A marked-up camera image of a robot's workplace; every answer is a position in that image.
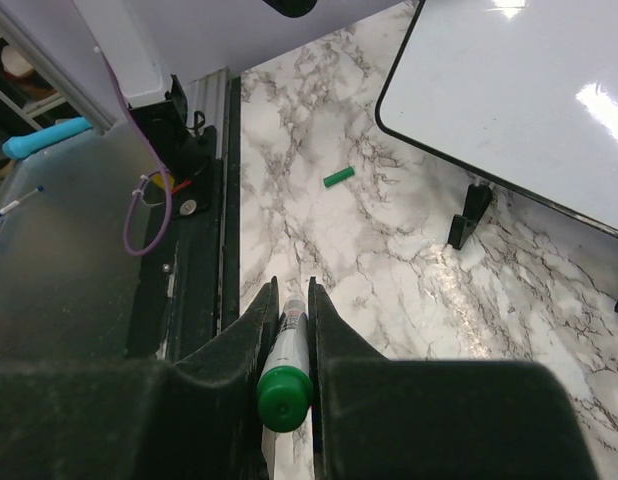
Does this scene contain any green marker cap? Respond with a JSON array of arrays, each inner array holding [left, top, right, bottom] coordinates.
[[323, 166, 355, 188]]

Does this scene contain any blue white pen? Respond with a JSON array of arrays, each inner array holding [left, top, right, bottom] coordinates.
[[0, 185, 45, 219]]

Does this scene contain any green white marker pen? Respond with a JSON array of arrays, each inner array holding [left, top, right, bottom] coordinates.
[[256, 293, 313, 433]]

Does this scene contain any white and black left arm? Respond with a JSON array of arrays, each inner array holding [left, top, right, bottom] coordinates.
[[75, 1, 216, 217]]

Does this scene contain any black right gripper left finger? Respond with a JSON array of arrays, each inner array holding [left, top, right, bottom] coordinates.
[[0, 281, 279, 479]]

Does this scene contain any white whiteboard black frame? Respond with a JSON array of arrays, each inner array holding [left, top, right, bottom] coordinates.
[[376, 1, 618, 238]]

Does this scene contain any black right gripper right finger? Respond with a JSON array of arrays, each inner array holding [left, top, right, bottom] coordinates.
[[308, 282, 598, 479]]

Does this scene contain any metal storage shelf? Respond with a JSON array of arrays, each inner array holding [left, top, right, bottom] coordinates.
[[0, 1, 120, 131]]

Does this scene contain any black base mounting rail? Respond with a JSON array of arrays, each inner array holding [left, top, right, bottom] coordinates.
[[125, 69, 230, 362]]

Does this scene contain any cyan plastic object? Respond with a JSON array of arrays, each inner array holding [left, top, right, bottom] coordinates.
[[2, 117, 92, 160]]

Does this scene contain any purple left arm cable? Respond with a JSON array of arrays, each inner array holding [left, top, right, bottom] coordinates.
[[93, 47, 175, 257]]

